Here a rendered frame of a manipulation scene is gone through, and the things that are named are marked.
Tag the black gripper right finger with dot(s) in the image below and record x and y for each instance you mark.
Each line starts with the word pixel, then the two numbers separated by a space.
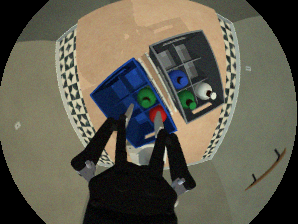
pixel 182 181

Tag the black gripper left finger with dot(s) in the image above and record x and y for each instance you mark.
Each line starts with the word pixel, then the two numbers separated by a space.
pixel 84 163

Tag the green bottle with pale green label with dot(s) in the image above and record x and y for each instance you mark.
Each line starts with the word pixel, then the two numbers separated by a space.
pixel 187 99
pixel 146 97

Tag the dark blue crate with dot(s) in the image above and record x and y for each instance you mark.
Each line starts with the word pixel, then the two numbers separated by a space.
pixel 114 94

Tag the white bottle with grey label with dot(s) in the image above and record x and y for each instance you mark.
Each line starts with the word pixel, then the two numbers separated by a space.
pixel 202 90

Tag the red bottle with pink label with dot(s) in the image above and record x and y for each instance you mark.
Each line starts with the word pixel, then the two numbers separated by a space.
pixel 154 110

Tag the dark grey divided crate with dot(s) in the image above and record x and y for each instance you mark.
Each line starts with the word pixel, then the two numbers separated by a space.
pixel 205 69

